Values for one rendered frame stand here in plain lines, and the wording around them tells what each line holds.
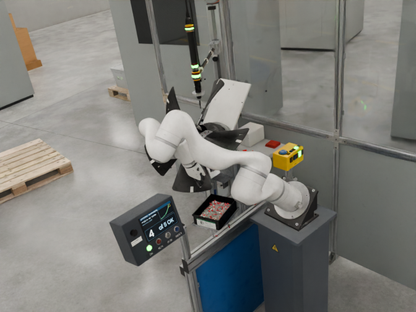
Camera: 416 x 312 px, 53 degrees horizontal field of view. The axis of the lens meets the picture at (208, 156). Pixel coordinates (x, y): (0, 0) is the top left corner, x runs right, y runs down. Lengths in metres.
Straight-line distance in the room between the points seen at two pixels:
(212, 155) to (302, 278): 0.83
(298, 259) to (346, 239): 1.07
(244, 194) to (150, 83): 3.65
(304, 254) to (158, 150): 0.88
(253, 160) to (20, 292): 2.38
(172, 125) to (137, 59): 3.62
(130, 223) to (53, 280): 1.96
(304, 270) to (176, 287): 1.27
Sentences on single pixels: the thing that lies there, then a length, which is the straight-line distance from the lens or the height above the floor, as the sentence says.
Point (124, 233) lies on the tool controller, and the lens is 1.68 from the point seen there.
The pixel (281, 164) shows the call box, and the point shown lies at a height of 1.01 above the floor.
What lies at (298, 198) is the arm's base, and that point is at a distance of 2.00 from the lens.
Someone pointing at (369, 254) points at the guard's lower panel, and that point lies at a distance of 3.08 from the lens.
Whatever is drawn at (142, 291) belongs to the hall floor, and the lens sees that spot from 3.20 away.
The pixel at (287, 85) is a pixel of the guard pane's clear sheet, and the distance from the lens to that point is 2.81.
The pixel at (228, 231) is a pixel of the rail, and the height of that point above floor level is 0.86.
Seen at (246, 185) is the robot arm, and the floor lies 1.28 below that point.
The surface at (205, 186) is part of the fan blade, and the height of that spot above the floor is 0.97.
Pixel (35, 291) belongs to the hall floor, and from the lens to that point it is 3.54.
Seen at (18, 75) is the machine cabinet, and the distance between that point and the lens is 8.04.
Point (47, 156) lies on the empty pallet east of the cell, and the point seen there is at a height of 0.14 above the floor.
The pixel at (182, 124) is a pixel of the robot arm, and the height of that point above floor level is 1.55.
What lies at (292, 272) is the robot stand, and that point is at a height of 0.72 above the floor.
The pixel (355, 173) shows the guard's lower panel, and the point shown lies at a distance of 2.77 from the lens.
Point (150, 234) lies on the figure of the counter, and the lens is 1.73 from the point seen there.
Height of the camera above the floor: 2.20
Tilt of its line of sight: 28 degrees down
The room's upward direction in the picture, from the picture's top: 8 degrees counter-clockwise
